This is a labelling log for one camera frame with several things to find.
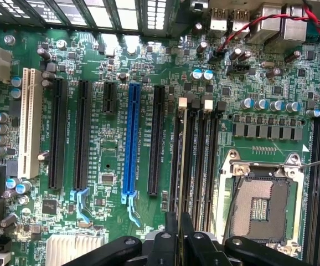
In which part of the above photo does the CPU socket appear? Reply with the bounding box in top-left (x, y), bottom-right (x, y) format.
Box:
top-left (219, 149), bottom-right (306, 254)

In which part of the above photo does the silver finned heatsink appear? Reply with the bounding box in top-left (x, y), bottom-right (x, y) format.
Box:
top-left (45, 234), bottom-right (105, 266)

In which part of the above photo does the green motherboard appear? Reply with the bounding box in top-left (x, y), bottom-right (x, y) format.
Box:
top-left (0, 24), bottom-right (320, 266)

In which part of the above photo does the long black expansion slot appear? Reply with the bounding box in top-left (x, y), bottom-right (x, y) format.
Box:
top-left (147, 85), bottom-right (166, 197)
top-left (48, 78), bottom-right (69, 191)

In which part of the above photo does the black expansion slot blue latch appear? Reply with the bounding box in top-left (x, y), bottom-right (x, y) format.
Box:
top-left (70, 79), bottom-right (93, 225)

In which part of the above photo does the short black expansion slot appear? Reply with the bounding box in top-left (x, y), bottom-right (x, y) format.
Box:
top-left (102, 81), bottom-right (118, 115)

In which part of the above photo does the white expansion slot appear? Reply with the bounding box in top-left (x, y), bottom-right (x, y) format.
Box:
top-left (18, 67), bottom-right (43, 180)

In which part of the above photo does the small metal USB port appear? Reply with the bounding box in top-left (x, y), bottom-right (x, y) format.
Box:
top-left (231, 9), bottom-right (251, 33)
top-left (209, 7), bottom-right (229, 31)

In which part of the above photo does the large metal port block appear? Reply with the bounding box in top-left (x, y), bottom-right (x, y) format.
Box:
top-left (267, 7), bottom-right (309, 52)
top-left (247, 4), bottom-right (284, 45)

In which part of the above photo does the open grey PC case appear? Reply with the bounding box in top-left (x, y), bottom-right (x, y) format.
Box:
top-left (0, 0), bottom-right (320, 42)

